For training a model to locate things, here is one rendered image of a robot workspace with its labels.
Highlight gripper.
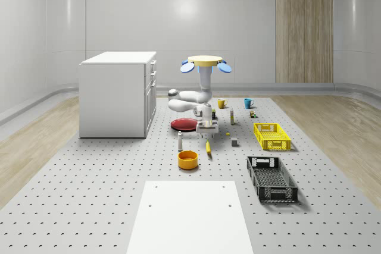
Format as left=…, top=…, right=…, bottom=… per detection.
left=195, top=121, right=220, bottom=140

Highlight yellow basket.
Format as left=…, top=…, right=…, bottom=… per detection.
left=253, top=122, right=292, bottom=151

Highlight drone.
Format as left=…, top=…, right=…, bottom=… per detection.
left=180, top=55, right=233, bottom=74

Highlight white board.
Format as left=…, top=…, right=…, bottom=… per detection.
left=126, top=180, right=255, bottom=254

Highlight white cabinet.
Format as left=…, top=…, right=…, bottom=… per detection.
left=79, top=51, right=158, bottom=139

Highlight red plate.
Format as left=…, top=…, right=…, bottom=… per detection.
left=170, top=118, right=199, bottom=133

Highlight yellow bowl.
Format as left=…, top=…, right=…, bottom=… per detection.
left=177, top=150, right=199, bottom=171

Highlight dark grey basket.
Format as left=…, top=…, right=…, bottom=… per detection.
left=246, top=156, right=299, bottom=205

